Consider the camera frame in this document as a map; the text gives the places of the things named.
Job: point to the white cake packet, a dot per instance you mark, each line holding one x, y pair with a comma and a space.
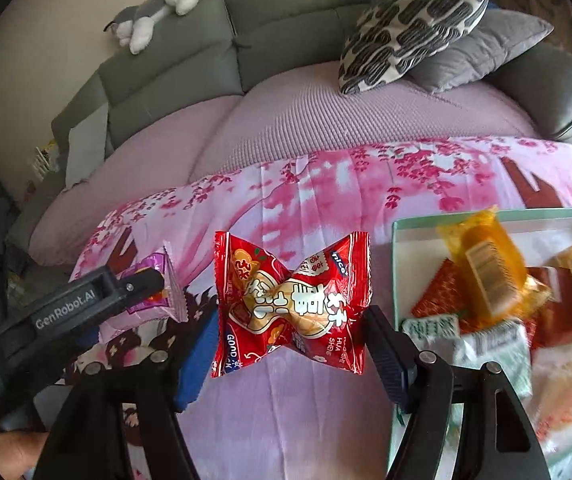
566, 390

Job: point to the green silver snack packet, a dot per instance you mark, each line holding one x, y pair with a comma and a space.
501, 355

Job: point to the teal cardboard tray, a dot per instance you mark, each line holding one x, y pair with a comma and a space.
416, 255

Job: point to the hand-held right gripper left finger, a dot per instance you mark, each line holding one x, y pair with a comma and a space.
200, 355

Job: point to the printed cartoon blanket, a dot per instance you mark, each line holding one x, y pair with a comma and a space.
306, 410

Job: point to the bright red snack packet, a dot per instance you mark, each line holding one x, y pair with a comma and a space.
443, 295

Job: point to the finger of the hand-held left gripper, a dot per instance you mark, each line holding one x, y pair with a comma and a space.
138, 287

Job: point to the black white patterned pillow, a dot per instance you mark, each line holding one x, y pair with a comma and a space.
416, 25

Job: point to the grey white plush toy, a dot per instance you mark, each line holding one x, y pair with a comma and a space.
146, 20

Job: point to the grey sofa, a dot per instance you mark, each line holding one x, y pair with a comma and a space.
291, 10

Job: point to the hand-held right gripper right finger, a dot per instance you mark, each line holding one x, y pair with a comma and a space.
388, 360

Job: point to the purple snack packet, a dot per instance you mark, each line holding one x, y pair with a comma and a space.
171, 295

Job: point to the light grey cushion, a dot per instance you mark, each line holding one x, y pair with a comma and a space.
86, 145

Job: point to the dark red snack packet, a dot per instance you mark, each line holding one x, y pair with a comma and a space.
553, 310

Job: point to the white small stand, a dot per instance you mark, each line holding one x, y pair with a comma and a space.
45, 159

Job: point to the grey quilted pillow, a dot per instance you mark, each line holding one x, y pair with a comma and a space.
491, 45

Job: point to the orange yellow snack packet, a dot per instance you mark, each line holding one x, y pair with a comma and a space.
511, 255

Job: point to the pink ribbed quilt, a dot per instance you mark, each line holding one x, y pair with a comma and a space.
316, 120

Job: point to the red printed peanut packet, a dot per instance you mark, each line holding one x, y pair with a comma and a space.
286, 305

